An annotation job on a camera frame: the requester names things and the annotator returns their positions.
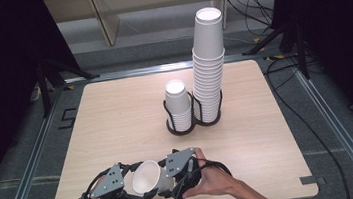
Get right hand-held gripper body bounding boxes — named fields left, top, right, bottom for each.
left=162, top=145, right=206, bottom=199

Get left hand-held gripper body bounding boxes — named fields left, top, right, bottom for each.
left=87, top=160, right=144, bottom=199

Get white paper cup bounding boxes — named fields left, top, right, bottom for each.
left=128, top=156, right=176, bottom=197

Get black double cup holder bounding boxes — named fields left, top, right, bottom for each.
left=162, top=87, right=227, bottom=138

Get short stack of paper cups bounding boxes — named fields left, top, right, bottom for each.
left=161, top=77, right=197, bottom=135

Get tall stack of paper cups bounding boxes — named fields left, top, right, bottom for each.
left=181, top=5, right=235, bottom=126

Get person's right hand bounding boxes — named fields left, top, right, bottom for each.
left=176, top=143, right=244, bottom=199

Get black metal stand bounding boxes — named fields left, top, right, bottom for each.
left=239, top=21, right=311, bottom=88
left=34, top=51, right=104, bottom=119

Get dark curtain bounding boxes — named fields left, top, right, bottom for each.
left=0, top=0, right=97, bottom=199
left=268, top=0, right=353, bottom=168

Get black left gripper cord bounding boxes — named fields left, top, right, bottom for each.
left=69, top=177, right=105, bottom=199

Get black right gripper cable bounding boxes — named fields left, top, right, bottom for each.
left=184, top=153, right=234, bottom=183

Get aluminium floor rail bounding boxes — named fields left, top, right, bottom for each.
left=63, top=51, right=262, bottom=87
left=293, top=62, right=353, bottom=199
left=0, top=85, right=78, bottom=199

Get long black floor cable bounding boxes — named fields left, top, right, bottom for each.
left=260, top=50, right=352, bottom=199

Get beige wooden table frame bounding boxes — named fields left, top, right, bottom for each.
left=42, top=0, right=286, bottom=55

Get bundle of black floor cables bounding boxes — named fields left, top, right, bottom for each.
left=227, top=0, right=280, bottom=41

